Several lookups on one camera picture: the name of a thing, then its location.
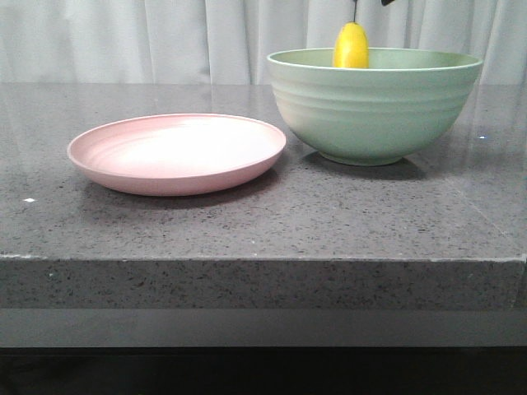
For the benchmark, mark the white curtain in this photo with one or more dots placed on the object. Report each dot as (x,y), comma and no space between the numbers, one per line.
(227,42)

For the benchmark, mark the yellow banana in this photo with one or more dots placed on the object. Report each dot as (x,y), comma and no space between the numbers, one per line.
(351,49)

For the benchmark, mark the green bowl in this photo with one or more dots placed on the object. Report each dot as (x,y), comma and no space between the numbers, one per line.
(402,102)

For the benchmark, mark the pink plate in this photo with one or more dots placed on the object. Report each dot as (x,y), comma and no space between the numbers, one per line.
(177,154)

